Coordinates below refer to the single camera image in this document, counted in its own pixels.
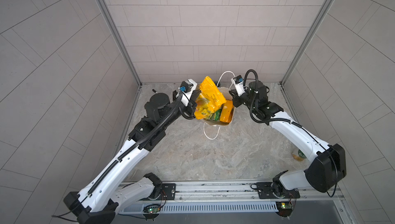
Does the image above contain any left circuit board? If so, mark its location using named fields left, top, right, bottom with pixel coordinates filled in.
left=143, top=204, right=161, bottom=214

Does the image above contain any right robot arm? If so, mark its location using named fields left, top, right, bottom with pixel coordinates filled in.
left=229, top=76, right=347, bottom=198

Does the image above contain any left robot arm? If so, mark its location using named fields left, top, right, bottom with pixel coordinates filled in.
left=63, top=90, right=200, bottom=224

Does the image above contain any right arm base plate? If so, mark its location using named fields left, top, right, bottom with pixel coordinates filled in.
left=250, top=182, right=300, bottom=199

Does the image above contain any circuit board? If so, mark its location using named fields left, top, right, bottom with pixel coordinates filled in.
left=276, top=202, right=294, bottom=218
left=143, top=204, right=161, bottom=214

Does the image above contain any orange snack packet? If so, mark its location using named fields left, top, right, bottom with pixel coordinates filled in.
left=219, top=100, right=234, bottom=123

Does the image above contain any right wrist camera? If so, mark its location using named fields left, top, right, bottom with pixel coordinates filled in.
left=231, top=75, right=245, bottom=97

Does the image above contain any white printed paper bag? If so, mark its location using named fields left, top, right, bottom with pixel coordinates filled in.
left=202, top=71, right=235, bottom=140

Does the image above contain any right circuit board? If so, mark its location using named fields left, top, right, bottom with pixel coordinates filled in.
left=276, top=202, right=294, bottom=218

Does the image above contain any green snack packet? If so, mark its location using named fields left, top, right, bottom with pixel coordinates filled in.
left=208, top=109, right=222, bottom=121

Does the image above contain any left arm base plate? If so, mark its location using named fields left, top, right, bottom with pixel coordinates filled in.
left=144, top=184, right=176, bottom=201

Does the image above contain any yellow snack bag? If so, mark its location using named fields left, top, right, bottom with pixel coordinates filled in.
left=194, top=76, right=226, bottom=120

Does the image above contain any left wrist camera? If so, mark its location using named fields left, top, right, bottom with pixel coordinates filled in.
left=179, top=79, right=199, bottom=106

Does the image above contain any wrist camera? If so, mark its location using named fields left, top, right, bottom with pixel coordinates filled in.
left=179, top=79, right=199, bottom=106
left=231, top=75, right=245, bottom=97

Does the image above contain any aluminium mounting rail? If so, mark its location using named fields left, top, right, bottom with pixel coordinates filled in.
left=117, top=179, right=345, bottom=206

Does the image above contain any small bottle green label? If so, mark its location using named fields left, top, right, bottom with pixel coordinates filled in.
left=292, top=148, right=306, bottom=161

